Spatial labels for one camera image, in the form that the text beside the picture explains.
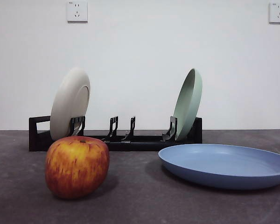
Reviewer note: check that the red yellow apple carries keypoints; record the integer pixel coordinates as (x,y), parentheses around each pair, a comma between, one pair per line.
(77,168)

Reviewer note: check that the blue plate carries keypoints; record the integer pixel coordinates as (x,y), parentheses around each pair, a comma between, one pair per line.
(224,172)

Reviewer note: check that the black plate rack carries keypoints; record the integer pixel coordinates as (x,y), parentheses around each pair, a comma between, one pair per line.
(142,146)

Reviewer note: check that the green plate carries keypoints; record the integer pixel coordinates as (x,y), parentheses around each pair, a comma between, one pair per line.
(189,105)

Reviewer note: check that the beige plate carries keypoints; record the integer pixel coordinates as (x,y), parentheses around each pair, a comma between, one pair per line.
(67,100)

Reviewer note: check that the white wall socket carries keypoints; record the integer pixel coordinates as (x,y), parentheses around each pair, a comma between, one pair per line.
(77,11)
(279,12)

